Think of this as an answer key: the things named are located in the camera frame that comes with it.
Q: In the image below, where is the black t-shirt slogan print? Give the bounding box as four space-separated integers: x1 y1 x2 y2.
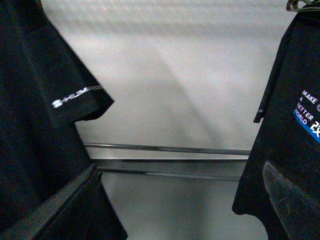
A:
232 11 320 240

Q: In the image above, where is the black t-shirt white sleeve print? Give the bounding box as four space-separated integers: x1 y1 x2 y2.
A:
0 0 128 240

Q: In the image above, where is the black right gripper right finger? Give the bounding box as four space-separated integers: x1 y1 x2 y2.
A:
262 161 320 240

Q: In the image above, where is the metal hanger of slogan shirt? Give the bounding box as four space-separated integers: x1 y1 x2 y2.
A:
286 0 320 13

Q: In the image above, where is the grey metal clothes rack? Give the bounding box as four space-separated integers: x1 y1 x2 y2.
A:
84 142 251 183

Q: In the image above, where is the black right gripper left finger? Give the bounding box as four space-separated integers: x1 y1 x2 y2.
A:
0 163 102 240

